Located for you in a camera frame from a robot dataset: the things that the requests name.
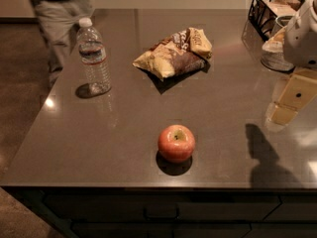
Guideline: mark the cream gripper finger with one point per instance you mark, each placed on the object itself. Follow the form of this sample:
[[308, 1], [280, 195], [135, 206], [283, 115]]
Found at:
[[291, 94]]

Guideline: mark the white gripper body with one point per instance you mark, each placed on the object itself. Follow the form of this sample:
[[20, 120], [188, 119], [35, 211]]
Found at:
[[302, 42]]

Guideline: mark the brown chip bag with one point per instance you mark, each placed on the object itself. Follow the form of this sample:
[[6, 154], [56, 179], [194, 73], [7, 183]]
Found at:
[[180, 53]]

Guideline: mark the red apple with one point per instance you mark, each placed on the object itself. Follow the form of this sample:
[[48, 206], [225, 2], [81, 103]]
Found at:
[[176, 143]]

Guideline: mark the glass bowl with food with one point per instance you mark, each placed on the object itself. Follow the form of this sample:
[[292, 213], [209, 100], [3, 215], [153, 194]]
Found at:
[[272, 53]]

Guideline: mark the clear plastic water bottle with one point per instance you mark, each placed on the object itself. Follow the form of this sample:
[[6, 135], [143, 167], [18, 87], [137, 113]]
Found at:
[[94, 58]]

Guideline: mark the person in grey trousers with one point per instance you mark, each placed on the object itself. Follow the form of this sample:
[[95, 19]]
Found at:
[[58, 23]]

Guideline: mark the dark cabinet drawers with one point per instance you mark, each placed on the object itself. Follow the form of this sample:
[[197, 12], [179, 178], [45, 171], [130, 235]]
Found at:
[[122, 213]]

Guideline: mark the black wire basket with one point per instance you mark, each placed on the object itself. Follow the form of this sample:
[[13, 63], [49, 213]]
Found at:
[[262, 14]]

